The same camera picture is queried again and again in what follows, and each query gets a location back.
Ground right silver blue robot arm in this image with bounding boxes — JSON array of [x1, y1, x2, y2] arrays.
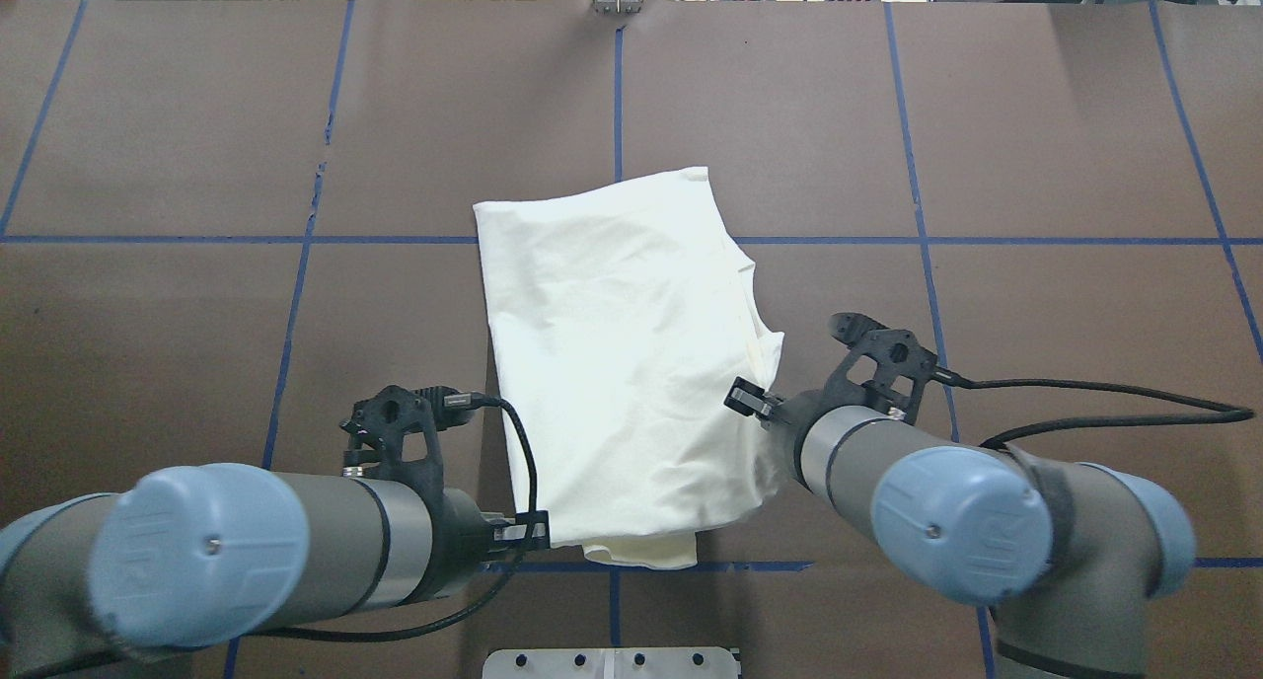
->
[[725, 379, 1196, 678]]

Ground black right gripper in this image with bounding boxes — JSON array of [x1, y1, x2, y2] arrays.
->
[[722, 377, 840, 463]]

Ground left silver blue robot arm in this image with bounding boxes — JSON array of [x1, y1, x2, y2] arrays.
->
[[3, 463, 549, 678]]

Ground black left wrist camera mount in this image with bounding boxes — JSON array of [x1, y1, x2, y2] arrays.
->
[[338, 384, 499, 505]]

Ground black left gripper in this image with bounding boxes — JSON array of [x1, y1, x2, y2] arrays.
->
[[434, 490, 552, 598]]

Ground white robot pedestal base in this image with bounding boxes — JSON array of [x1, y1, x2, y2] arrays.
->
[[482, 646, 745, 678]]

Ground cream long-sleeve cat shirt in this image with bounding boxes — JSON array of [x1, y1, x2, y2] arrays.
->
[[474, 167, 786, 570]]

